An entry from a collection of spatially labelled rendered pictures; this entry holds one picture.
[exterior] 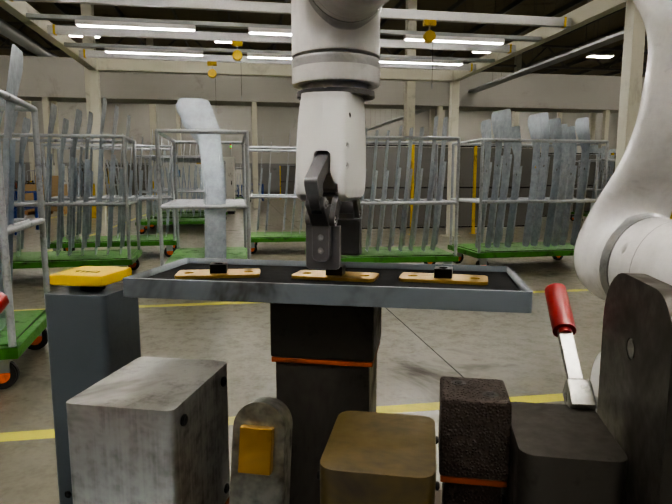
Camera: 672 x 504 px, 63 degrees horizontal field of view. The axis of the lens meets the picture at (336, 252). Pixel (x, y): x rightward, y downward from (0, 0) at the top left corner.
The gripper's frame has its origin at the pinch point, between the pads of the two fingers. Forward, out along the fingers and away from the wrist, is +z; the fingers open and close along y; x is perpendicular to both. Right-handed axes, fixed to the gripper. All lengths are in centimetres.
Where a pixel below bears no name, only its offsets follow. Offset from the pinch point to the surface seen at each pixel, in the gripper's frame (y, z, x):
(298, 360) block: 4.6, 10.0, -2.5
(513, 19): -744, -215, 50
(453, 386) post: 11.3, 8.6, 12.2
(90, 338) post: 5.9, 9.0, -24.6
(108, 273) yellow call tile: 3.7, 2.6, -23.6
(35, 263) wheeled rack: -483, 92, -490
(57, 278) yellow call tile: 5.7, 2.9, -28.3
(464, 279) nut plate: -0.2, 2.3, 12.6
